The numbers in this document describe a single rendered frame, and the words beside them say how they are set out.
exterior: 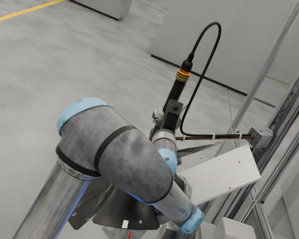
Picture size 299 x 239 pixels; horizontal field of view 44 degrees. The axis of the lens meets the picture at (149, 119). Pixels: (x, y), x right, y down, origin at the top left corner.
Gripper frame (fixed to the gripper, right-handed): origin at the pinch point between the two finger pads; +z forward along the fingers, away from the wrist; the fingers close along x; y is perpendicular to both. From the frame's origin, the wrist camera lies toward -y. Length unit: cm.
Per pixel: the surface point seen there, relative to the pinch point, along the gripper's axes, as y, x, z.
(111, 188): 41.3, -7.9, 0.0
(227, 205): 57, 56, 36
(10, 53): 150, -163, 339
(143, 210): 30.6, 3.5, -20.0
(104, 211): 34.3, -9.3, -22.2
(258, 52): 70, 197, 531
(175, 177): 30.8, 15.9, 6.2
